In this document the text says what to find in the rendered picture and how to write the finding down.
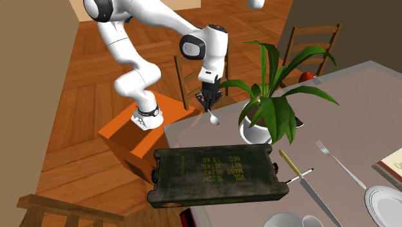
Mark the white cup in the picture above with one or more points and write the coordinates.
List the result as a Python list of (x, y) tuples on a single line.
[(312, 221)]

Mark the white and black pen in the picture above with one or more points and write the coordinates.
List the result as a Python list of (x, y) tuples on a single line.
[(306, 172)]

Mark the dark green metal box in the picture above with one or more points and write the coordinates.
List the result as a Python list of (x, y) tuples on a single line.
[(216, 176)]

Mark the red and black object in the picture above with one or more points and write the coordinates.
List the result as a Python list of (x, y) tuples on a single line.
[(187, 220)]

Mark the silver spoon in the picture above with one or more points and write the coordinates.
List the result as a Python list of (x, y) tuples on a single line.
[(214, 120)]

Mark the orange robot stand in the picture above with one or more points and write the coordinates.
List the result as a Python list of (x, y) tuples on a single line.
[(171, 108)]

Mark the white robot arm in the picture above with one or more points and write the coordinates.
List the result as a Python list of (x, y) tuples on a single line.
[(125, 47)]

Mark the white plate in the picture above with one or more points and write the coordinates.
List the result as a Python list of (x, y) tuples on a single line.
[(386, 204)]

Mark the grey table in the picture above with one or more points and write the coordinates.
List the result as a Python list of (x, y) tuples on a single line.
[(361, 125)]

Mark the book with pale cover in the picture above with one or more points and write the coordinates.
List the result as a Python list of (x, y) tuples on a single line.
[(391, 165)]

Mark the black flat object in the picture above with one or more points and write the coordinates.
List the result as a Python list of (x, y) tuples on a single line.
[(299, 122)]

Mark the white bowl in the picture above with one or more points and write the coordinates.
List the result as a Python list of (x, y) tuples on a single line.
[(282, 220)]

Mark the red apple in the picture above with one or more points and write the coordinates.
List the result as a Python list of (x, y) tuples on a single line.
[(306, 77)]

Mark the silver fork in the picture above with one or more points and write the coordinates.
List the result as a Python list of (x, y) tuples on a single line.
[(340, 165)]

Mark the green plant in white pot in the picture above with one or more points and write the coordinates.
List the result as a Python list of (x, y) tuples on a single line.
[(255, 134)]

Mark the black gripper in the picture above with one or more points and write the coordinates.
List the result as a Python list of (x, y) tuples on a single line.
[(211, 90)]

